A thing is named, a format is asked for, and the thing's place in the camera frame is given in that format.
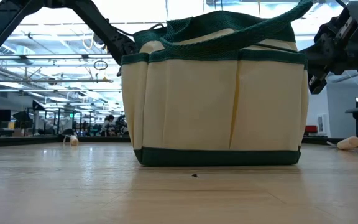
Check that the person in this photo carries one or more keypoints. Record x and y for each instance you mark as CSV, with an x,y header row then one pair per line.
x,y
107,124

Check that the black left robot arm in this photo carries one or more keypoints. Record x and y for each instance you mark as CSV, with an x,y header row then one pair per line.
x,y
104,28

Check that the cream and green canvas bag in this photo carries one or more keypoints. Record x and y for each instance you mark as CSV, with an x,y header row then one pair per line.
x,y
210,102

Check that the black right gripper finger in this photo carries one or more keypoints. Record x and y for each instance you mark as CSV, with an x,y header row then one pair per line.
x,y
320,49
320,63

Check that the white wall poster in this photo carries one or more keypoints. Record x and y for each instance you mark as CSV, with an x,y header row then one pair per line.
x,y
321,124

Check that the red box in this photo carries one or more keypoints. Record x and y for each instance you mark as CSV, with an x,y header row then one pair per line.
x,y
311,129

